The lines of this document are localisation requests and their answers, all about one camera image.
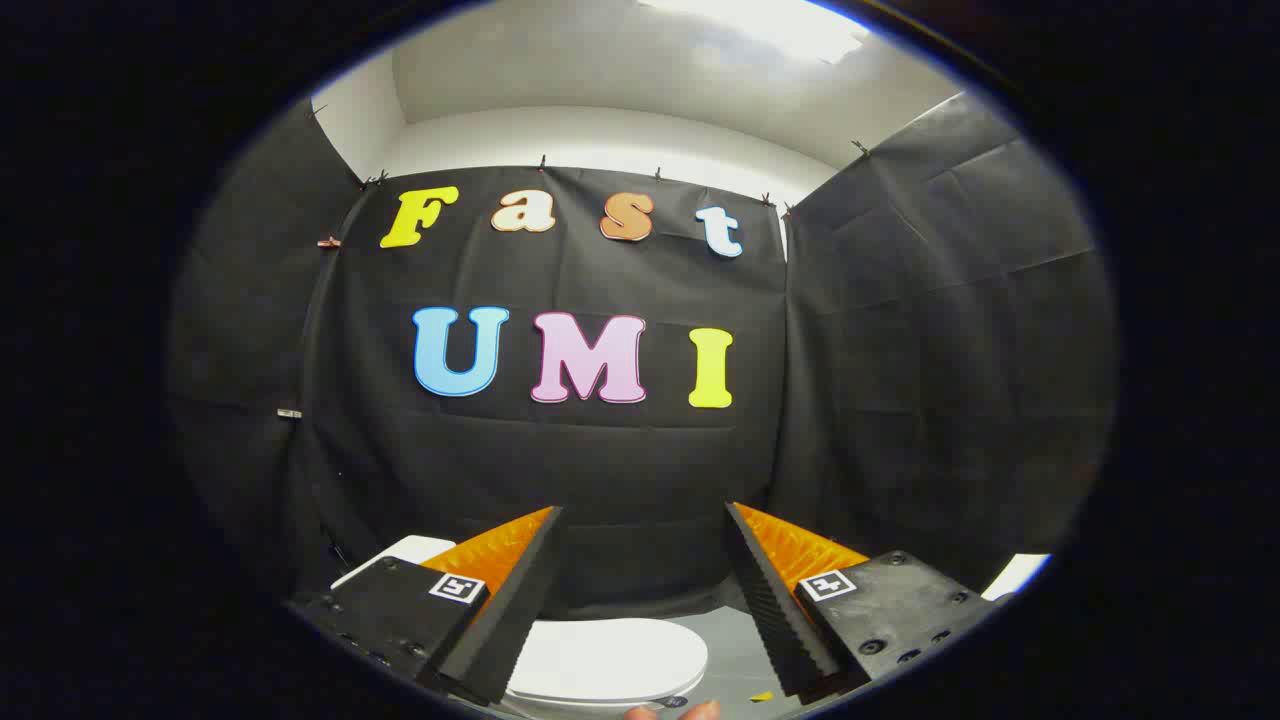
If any white toilet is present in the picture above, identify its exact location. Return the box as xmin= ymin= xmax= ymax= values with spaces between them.
xmin=330 ymin=535 xmax=707 ymax=715

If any white toilet lid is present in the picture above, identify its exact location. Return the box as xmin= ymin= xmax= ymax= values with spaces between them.
xmin=505 ymin=617 xmax=709 ymax=709

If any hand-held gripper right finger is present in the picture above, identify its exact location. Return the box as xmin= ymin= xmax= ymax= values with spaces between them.
xmin=725 ymin=502 xmax=1002 ymax=702

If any black backdrop cloth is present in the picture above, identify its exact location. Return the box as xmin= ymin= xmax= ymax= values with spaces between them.
xmin=165 ymin=92 xmax=1119 ymax=621

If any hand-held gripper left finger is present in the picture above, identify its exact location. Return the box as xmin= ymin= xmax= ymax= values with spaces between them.
xmin=285 ymin=506 xmax=566 ymax=705

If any ceiling light panel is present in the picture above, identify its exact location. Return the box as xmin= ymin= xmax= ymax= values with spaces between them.
xmin=640 ymin=0 xmax=873 ymax=65

